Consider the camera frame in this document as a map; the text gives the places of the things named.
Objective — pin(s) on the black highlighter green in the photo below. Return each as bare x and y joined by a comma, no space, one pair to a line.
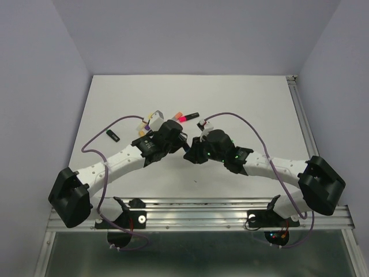
112,135

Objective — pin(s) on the yellow translucent highlighter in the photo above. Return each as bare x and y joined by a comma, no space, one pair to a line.
144,122

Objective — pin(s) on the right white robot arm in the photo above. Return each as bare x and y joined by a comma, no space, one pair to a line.
319,185

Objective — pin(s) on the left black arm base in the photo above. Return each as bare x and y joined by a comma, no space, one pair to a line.
122,228

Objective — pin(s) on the aluminium rail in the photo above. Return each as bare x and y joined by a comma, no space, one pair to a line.
212,214
308,136

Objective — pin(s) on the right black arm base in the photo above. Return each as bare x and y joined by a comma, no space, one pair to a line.
267,218

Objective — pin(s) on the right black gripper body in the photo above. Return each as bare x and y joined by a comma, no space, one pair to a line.
219,156

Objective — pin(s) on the black highlighter pink cap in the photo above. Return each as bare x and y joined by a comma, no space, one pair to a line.
188,117

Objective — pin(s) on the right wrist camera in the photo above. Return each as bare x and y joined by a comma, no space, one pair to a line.
205,127

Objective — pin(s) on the aluminium right rail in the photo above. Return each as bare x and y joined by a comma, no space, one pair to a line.
308,136

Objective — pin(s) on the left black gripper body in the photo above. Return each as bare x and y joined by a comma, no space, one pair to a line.
171,148

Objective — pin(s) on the aluminium front rail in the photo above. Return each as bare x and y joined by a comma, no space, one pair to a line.
212,214

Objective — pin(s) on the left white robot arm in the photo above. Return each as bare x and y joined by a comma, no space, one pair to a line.
72,191

